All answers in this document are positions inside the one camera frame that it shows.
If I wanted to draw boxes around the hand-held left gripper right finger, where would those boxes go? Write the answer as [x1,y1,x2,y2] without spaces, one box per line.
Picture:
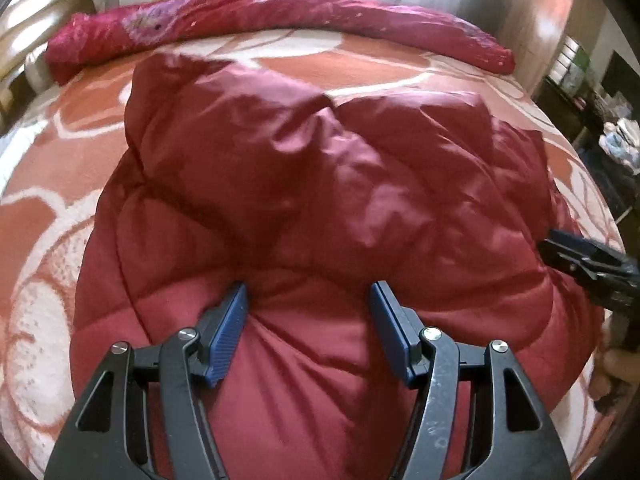
[369,280,572,480]

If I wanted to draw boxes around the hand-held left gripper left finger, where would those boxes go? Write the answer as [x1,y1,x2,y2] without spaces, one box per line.
[45,281,249,480]

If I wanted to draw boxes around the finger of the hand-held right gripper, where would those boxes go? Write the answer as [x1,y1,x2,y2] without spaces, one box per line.
[550,229,626,268]
[537,240,601,281]

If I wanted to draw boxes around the dark red quilted jacket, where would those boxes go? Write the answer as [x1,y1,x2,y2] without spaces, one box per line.
[70,52,608,480]

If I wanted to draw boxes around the pile of light clothes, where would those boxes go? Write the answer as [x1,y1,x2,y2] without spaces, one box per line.
[600,117,640,171]

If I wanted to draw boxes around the person's right hand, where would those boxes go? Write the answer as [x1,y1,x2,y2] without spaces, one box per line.
[592,317,628,401]

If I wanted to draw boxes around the dark desk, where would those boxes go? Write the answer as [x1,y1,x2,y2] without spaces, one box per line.
[532,75,640,221]

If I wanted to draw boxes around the green and white boxes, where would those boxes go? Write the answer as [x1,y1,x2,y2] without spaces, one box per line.
[552,40,591,92]

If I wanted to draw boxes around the orange and white patterned blanket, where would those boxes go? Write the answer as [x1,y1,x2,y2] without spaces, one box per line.
[0,27,626,480]

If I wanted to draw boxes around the wooden wardrobe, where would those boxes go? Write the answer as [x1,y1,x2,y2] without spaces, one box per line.
[500,0,586,96]

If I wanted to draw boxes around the rolled red floral quilt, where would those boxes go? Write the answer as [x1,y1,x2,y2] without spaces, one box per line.
[45,0,516,86]

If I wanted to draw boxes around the white pillow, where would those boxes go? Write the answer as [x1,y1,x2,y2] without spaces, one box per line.
[25,50,52,91]

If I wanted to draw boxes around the wooden headboard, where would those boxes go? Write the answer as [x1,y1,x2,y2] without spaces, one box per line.
[0,0,98,136]

